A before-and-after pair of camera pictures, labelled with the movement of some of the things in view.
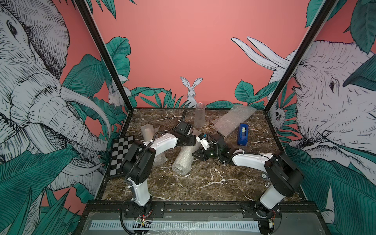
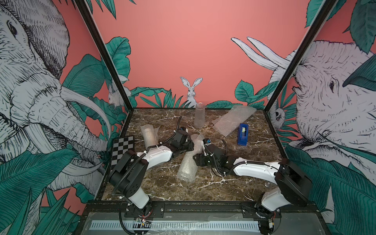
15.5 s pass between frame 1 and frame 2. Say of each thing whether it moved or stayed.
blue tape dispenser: stayed
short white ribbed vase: stayed
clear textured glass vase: stayed
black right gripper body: moved
